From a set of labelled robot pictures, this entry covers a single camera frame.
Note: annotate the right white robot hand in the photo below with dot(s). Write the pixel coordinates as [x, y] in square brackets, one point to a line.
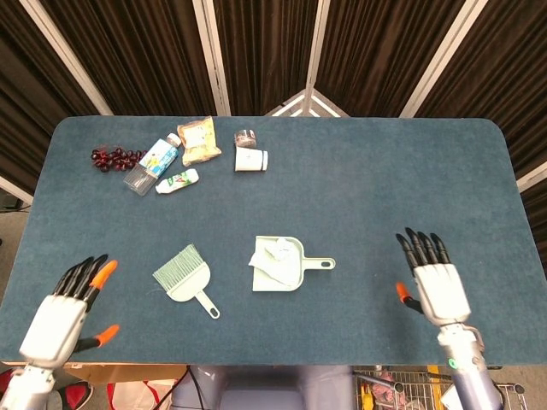
[440, 290]

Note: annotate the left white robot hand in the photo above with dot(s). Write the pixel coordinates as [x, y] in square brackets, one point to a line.
[51, 329]

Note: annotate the mint green dustpan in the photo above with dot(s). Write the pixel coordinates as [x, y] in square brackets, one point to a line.
[309, 261]

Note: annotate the mint green hand broom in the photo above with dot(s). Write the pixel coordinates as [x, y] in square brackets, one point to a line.
[188, 284]

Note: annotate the white tissue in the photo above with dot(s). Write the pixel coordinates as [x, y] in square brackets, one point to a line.
[278, 256]

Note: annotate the left lavender robot arm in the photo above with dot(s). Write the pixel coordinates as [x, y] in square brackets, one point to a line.
[25, 386]

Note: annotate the brown cardboard box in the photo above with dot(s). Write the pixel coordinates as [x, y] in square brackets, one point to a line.
[128, 373]

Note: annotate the white paper sheet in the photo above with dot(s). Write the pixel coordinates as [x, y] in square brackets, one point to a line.
[448, 400]

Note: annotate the red and white bag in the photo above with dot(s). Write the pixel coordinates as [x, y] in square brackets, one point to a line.
[141, 397]

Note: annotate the blue felt table cover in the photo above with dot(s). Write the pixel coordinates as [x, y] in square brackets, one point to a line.
[363, 192]

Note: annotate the bunch of red grapes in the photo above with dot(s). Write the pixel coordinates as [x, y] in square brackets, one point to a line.
[113, 159]

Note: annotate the small white green-label bottle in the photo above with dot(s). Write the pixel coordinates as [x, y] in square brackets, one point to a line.
[177, 181]

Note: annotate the clear bottle with blue label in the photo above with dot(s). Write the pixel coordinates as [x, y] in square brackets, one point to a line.
[158, 160]

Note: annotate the lavender robot torso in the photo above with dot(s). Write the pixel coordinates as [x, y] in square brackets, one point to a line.
[265, 388]

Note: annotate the dark brown pleated curtain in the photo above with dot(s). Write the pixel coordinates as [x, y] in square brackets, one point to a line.
[504, 77]
[265, 51]
[137, 55]
[25, 107]
[376, 55]

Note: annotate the beige snack bag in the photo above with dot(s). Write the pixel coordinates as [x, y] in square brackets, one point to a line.
[198, 143]

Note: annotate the white partition frame bar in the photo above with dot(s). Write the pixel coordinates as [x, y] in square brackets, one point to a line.
[532, 176]
[15, 190]

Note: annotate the white partition post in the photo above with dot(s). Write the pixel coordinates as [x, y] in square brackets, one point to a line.
[314, 64]
[440, 60]
[64, 55]
[211, 55]

